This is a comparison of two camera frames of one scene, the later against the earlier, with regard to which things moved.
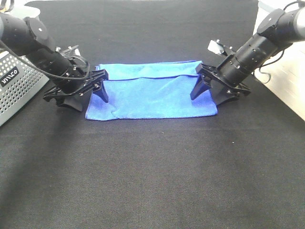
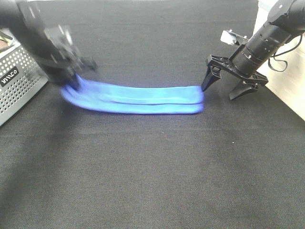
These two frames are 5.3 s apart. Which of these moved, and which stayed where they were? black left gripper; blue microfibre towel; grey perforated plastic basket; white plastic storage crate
Moved: black left gripper; blue microfibre towel
Stayed: grey perforated plastic basket; white plastic storage crate
